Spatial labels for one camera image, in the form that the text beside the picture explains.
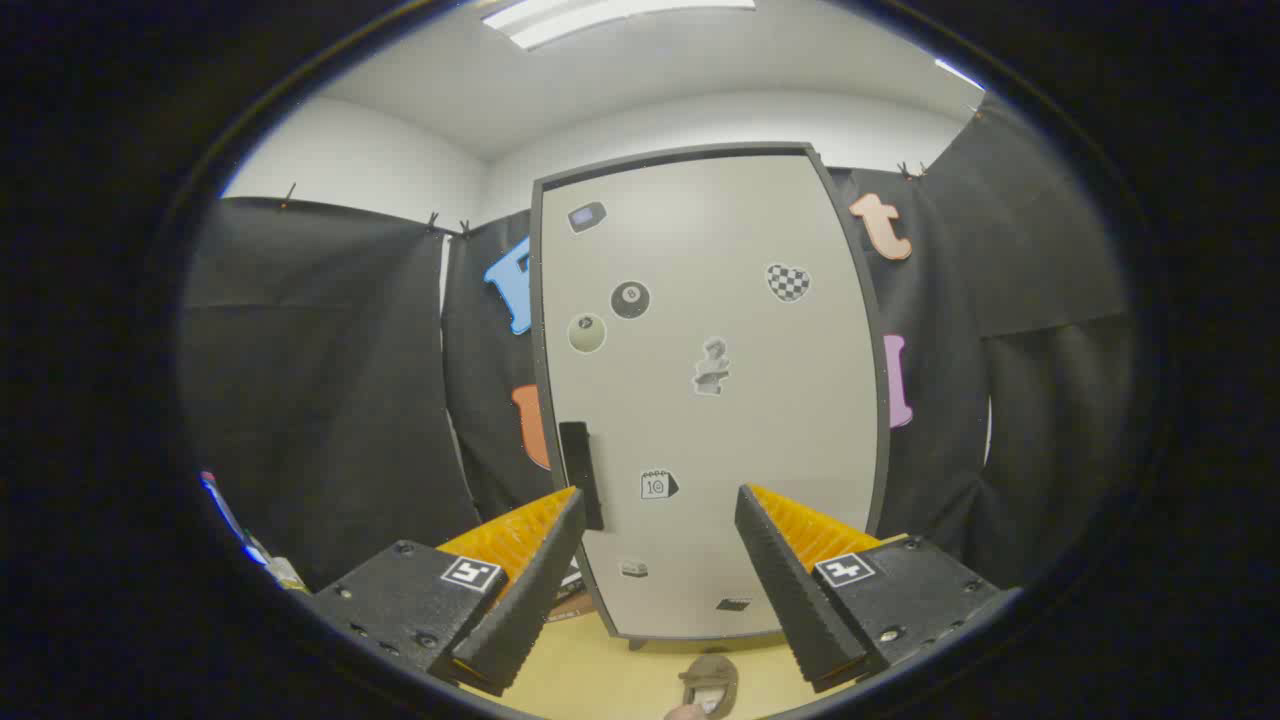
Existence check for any white shoe cabinet door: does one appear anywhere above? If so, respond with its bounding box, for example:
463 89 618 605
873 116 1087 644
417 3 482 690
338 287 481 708
540 154 880 640

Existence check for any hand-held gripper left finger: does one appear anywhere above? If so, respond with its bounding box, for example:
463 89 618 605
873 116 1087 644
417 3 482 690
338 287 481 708
305 487 588 698

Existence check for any grey shoe cabinet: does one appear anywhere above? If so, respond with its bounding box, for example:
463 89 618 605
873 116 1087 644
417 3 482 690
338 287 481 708
528 142 892 652

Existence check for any long ceiling light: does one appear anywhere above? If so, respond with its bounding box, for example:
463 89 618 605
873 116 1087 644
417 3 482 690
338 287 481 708
480 0 758 52

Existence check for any black door handle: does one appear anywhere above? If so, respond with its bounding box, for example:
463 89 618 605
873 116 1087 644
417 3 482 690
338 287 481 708
558 421 605 532

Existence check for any black backdrop cloth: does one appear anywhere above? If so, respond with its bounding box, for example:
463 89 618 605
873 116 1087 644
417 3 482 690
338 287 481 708
180 95 1136 593

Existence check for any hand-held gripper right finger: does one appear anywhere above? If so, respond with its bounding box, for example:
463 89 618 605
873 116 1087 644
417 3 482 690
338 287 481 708
735 484 1021 694

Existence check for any brown fuzzy shoe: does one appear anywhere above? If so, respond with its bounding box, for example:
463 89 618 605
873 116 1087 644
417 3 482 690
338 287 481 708
678 655 740 719

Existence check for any blue and white packet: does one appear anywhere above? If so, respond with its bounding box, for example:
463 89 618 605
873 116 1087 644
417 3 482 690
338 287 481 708
199 470 269 566

